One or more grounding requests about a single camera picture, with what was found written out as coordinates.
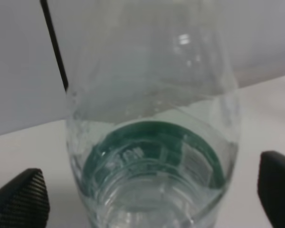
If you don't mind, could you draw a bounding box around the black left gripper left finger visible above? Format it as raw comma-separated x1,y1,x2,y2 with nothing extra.
0,168,50,228

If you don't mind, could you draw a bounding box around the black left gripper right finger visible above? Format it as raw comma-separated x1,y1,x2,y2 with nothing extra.
258,151,285,228

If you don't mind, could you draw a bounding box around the clear plastic water bottle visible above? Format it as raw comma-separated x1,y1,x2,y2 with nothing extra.
66,0,240,228

